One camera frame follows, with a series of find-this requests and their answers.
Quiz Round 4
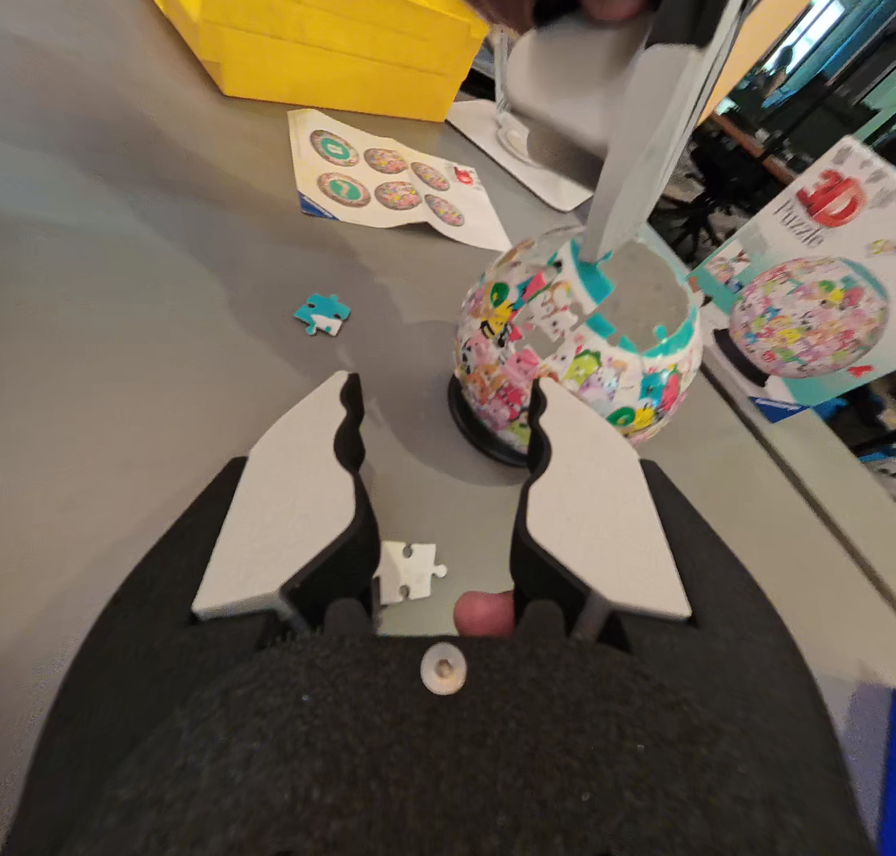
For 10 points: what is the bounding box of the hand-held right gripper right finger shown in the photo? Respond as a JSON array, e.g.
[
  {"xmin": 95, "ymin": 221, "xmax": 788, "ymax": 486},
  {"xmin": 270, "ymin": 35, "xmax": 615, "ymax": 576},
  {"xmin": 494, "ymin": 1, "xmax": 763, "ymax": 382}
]
[{"xmin": 510, "ymin": 376, "xmax": 694, "ymax": 640}]

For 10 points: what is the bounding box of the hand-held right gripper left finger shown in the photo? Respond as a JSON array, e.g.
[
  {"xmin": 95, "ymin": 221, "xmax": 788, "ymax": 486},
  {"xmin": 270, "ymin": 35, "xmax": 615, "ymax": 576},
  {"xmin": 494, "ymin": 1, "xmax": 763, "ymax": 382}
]
[{"xmin": 191, "ymin": 370, "xmax": 382, "ymax": 627}]

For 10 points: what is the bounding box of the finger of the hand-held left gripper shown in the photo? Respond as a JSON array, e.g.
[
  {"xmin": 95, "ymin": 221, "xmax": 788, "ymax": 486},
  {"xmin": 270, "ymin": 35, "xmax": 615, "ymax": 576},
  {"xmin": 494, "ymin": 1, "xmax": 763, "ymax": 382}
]
[
  {"xmin": 610, "ymin": 0, "xmax": 762, "ymax": 261},
  {"xmin": 580, "ymin": 44, "xmax": 707, "ymax": 264}
]

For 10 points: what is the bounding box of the white-backed puzzle piece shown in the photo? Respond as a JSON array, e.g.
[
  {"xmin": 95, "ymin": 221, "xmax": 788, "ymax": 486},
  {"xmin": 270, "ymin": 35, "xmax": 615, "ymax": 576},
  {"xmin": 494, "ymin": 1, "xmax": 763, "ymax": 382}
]
[{"xmin": 374, "ymin": 540, "xmax": 449, "ymax": 605}]

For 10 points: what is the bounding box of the colourful puzzle ball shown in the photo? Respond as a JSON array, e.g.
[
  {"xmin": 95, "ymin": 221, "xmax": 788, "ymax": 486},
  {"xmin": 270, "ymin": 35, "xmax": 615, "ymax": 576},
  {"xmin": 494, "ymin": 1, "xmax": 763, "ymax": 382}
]
[{"xmin": 454, "ymin": 226, "xmax": 704, "ymax": 451}]

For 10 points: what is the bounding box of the teal puzzle piece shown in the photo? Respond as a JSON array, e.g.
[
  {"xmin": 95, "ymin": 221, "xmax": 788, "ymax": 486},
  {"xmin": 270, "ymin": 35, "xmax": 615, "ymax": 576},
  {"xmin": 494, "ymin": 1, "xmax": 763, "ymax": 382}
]
[{"xmin": 294, "ymin": 292, "xmax": 352, "ymax": 337}]

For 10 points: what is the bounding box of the teal puzzle box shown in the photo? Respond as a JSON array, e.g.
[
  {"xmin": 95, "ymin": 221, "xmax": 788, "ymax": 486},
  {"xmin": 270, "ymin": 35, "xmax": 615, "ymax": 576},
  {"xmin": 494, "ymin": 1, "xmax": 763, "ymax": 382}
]
[{"xmin": 689, "ymin": 135, "xmax": 896, "ymax": 423}]

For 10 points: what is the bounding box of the person's right hand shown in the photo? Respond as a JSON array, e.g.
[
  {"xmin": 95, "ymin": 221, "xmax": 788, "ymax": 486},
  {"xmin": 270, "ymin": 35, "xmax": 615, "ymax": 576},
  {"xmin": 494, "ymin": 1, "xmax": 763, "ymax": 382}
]
[{"xmin": 454, "ymin": 590, "xmax": 516, "ymax": 639}]

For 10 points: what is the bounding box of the clear plastic packaging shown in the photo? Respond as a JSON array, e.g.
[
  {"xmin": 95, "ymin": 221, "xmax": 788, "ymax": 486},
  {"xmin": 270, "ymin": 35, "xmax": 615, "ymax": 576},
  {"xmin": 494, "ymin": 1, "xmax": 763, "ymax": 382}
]
[{"xmin": 493, "ymin": 23, "xmax": 554, "ymax": 164}]

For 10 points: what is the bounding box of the paper instruction sheet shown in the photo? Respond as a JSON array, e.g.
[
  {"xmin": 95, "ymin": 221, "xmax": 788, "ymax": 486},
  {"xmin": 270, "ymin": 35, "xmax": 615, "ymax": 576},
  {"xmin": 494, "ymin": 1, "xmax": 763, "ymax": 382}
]
[{"xmin": 287, "ymin": 109, "xmax": 513, "ymax": 251}]

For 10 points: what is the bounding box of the yellow plastic bin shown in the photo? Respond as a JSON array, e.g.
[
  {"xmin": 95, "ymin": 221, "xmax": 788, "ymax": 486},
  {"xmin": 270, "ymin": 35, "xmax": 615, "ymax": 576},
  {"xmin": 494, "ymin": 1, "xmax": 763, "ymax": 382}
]
[{"xmin": 126, "ymin": 0, "xmax": 491, "ymax": 124}]

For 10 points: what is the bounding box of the blue plastic bin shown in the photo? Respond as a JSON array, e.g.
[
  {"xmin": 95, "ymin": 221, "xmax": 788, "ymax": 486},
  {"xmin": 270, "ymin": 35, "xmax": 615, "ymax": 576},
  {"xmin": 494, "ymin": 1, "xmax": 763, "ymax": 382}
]
[{"xmin": 853, "ymin": 684, "xmax": 896, "ymax": 850}]

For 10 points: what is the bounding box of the black stand ring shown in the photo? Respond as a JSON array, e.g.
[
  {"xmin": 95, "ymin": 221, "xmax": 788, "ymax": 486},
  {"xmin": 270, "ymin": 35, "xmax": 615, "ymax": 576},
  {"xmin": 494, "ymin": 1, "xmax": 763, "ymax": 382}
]
[{"xmin": 447, "ymin": 373, "xmax": 533, "ymax": 468}]

